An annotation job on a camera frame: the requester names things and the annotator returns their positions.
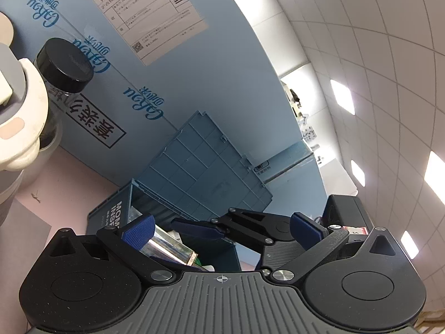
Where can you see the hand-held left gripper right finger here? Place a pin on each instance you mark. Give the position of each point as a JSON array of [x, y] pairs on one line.
[[306, 230]]

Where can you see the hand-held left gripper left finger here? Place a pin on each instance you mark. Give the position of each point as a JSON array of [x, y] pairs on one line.
[[138, 233]]

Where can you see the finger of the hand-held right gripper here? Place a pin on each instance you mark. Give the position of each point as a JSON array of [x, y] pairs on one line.
[[196, 229]]

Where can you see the dark blue plastic storage box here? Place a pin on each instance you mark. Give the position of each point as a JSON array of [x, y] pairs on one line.
[[194, 167]]

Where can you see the shiny foil packet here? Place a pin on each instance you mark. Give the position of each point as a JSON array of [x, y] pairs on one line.
[[170, 248]]

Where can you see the group of ceiling light panels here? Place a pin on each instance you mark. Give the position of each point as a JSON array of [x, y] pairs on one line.
[[342, 95]]

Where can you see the large light blue cardboard box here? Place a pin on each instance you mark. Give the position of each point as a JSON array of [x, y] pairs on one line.
[[208, 76]]

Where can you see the white lidded drinking cup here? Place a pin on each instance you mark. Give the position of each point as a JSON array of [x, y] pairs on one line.
[[24, 111]]

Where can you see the clear jar with black lid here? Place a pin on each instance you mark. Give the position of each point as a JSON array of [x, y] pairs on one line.
[[66, 64]]

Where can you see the wall notice board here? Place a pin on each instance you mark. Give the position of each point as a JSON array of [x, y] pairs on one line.
[[313, 138]]

